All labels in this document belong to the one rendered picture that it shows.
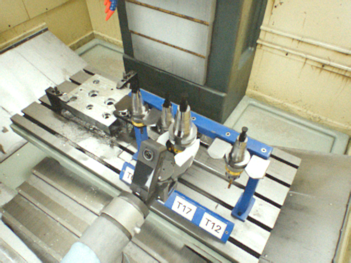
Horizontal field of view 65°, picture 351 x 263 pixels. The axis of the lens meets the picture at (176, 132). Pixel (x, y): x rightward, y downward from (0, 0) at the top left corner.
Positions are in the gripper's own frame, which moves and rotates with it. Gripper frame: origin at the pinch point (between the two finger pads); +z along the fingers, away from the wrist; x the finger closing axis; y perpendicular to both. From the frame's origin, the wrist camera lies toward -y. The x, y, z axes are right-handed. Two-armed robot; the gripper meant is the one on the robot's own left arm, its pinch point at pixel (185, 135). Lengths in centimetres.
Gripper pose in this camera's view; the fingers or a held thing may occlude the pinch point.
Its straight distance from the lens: 63.5
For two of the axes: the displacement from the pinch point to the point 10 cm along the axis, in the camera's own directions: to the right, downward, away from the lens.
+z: 5.5, -6.4, 5.4
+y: 0.0, 6.4, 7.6
